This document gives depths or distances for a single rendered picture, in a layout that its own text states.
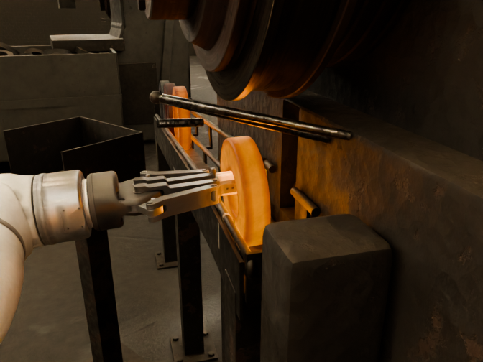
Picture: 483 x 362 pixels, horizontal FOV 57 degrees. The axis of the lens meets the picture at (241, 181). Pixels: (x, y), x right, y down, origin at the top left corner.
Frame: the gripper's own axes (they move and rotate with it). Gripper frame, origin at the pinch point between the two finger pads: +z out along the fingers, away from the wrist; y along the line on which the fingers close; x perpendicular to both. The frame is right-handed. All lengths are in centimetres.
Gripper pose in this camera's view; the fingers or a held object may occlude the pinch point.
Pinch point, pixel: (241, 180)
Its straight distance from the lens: 62.1
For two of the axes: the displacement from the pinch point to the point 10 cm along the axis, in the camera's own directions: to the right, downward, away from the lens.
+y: 2.6, 3.4, -9.0
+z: 9.6, -1.4, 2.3
